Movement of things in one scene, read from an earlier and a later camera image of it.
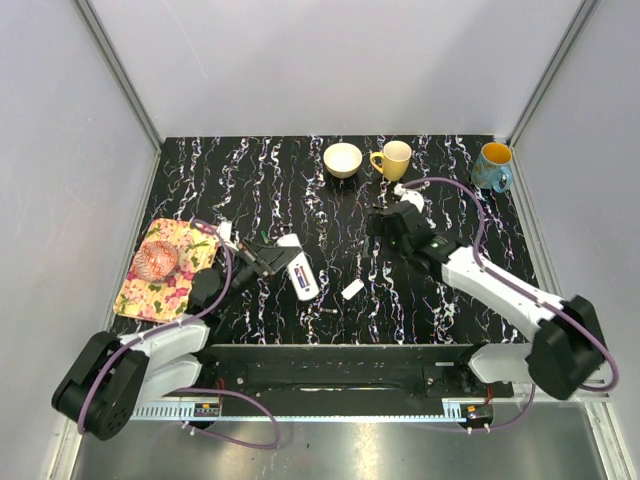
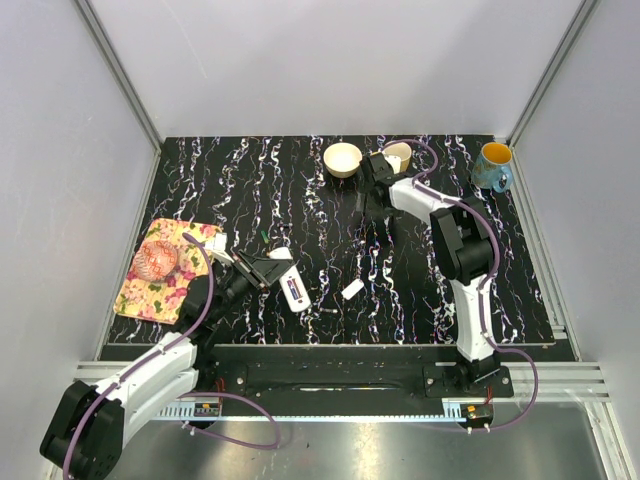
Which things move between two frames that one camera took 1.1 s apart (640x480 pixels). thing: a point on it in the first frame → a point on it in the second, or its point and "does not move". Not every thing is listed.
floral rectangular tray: [168, 300] does not move
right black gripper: [382, 223] → [373, 189]
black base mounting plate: [307, 381] does not move
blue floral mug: [491, 167] does not move
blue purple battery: [300, 277] → [292, 289]
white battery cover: [352, 289] does not move
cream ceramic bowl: [342, 160] does not move
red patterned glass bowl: [155, 260] does not move
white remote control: [300, 271] → [292, 282]
